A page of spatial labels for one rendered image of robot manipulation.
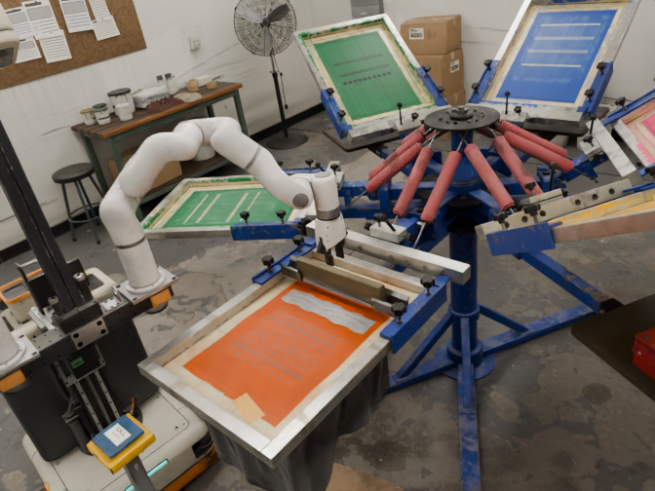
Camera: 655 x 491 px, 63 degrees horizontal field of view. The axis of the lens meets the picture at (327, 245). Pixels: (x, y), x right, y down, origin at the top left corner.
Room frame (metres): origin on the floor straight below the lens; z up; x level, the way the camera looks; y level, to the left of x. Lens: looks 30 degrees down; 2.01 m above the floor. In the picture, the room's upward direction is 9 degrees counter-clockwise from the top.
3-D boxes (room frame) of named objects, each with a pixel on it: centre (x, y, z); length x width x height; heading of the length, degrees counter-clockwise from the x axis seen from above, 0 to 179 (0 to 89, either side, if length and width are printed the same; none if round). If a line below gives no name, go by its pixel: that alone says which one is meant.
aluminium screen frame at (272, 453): (1.31, 0.13, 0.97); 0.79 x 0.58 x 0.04; 135
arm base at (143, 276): (1.47, 0.60, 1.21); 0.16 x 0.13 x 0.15; 39
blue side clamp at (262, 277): (1.68, 0.16, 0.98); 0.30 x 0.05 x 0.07; 135
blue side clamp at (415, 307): (1.28, -0.23, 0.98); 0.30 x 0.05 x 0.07; 135
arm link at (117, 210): (1.47, 0.59, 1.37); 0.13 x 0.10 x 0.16; 1
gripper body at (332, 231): (1.47, -0.02, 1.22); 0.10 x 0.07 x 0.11; 135
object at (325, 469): (1.13, 0.03, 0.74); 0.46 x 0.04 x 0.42; 135
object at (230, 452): (1.11, 0.34, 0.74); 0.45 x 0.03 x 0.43; 45
